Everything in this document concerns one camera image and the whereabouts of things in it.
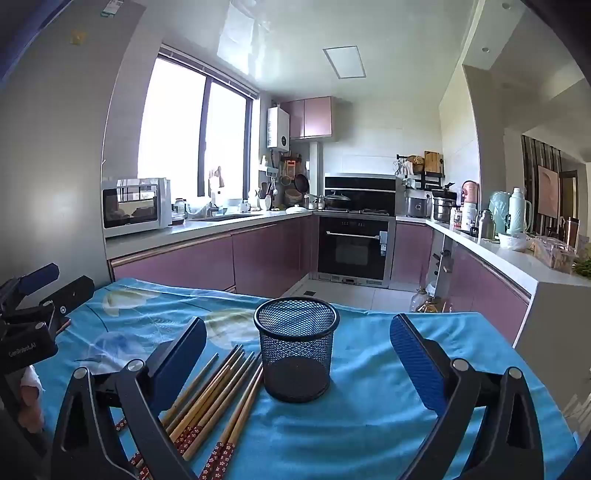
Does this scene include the clear plastic container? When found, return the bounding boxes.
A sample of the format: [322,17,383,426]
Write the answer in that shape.
[531,236,578,269]

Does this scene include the white microwave oven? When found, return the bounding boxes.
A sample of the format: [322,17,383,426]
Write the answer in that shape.
[102,178,171,238]

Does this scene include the kitchen window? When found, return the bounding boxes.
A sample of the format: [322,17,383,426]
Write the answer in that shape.
[137,46,257,199]

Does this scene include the black wall rack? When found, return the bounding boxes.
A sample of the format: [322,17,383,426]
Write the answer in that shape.
[397,154,445,191]

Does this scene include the pink wall cabinets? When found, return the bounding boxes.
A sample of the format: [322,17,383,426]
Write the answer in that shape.
[281,96,334,140]

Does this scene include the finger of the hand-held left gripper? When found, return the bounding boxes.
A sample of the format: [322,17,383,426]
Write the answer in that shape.
[0,276,95,335]
[0,263,61,311]

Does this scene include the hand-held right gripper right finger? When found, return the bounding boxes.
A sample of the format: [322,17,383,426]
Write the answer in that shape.
[390,314,546,480]

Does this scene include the silver rice cooker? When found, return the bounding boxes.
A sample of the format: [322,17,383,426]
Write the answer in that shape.
[405,190,432,217]

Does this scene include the pink wall picture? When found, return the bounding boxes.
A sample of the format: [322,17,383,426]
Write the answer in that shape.
[538,165,560,217]

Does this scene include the blue floral tablecloth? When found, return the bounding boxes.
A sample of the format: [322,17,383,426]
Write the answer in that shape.
[28,277,578,480]

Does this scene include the black built-in oven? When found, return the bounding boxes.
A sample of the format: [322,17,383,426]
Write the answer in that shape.
[318,216,391,281]

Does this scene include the gas hob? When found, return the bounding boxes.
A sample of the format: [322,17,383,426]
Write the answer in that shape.
[323,208,393,217]

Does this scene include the black mesh utensil holder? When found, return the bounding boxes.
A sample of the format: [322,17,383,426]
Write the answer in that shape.
[253,298,341,403]

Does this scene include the ceiling light panel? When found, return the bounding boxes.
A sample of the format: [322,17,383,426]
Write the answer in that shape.
[323,46,366,79]

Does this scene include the white water heater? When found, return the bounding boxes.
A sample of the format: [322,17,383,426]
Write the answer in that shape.
[267,106,291,149]

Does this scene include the person's left hand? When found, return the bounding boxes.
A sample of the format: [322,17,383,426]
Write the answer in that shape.
[18,369,46,432]

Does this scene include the black range hood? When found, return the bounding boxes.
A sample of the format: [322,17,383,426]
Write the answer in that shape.
[324,174,398,204]

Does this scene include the bundle of wooden chopsticks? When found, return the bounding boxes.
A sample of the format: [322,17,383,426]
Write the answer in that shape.
[113,344,265,480]

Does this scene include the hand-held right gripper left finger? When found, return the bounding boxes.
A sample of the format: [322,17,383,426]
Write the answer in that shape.
[51,318,207,480]

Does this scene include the steel steamer pot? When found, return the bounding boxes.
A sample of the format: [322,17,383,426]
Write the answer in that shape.
[431,196,458,223]

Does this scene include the mint green thermos flask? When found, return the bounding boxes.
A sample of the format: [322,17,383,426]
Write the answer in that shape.
[508,187,533,236]

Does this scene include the kitchen sink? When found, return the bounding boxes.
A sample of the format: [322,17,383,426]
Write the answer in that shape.
[189,203,259,223]

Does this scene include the brown door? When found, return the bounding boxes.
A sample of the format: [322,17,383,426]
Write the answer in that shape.
[558,171,579,222]

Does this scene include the dark slatted partition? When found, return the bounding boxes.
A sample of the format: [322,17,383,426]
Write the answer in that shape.
[522,135,561,232]

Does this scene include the white bowl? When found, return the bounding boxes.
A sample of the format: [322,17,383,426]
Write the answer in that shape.
[498,232,532,252]

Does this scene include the pink base cabinets with sink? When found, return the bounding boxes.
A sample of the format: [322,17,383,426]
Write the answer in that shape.
[105,213,319,298]

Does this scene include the pink base cabinet peninsula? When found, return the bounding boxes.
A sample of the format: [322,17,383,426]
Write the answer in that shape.
[392,217,591,352]

